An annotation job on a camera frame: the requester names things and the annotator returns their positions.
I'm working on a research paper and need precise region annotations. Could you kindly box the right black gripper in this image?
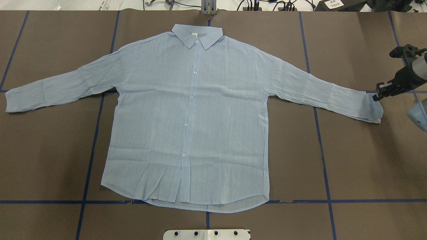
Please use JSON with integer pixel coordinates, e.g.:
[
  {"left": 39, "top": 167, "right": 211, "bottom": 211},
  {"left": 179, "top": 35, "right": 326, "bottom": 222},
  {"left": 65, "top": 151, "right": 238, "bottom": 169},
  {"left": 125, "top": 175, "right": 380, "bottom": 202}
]
[{"left": 372, "top": 66, "right": 427, "bottom": 101}]

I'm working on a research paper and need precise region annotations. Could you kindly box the light blue button-up shirt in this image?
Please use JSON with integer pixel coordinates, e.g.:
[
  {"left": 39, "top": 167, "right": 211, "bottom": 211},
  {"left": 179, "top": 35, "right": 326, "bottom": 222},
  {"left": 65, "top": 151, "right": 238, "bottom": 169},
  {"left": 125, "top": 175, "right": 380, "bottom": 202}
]
[{"left": 5, "top": 24, "right": 383, "bottom": 214}]

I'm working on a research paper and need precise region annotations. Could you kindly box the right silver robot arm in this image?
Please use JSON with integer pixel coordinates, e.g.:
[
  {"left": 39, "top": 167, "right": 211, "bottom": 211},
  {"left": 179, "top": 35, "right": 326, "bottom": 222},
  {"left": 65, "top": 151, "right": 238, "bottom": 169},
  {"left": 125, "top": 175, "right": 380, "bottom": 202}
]
[{"left": 373, "top": 45, "right": 427, "bottom": 132}]

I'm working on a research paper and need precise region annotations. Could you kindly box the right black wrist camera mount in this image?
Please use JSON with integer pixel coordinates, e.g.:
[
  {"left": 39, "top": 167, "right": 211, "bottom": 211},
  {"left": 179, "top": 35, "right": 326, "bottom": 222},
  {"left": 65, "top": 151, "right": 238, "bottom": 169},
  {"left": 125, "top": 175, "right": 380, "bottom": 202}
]
[{"left": 389, "top": 44, "right": 427, "bottom": 62}]

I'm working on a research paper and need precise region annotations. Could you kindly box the grey aluminium frame post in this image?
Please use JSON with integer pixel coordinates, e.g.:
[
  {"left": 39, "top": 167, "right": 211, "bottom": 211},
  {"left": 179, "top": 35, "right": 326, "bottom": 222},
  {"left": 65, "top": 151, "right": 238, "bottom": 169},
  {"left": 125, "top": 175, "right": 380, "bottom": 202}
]
[{"left": 201, "top": 0, "right": 218, "bottom": 15}]

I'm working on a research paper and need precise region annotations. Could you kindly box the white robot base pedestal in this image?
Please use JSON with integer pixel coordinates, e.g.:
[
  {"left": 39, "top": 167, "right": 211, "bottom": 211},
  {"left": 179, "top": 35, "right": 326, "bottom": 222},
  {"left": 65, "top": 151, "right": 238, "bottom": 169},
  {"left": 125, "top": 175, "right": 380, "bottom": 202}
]
[{"left": 163, "top": 229, "right": 251, "bottom": 240}]

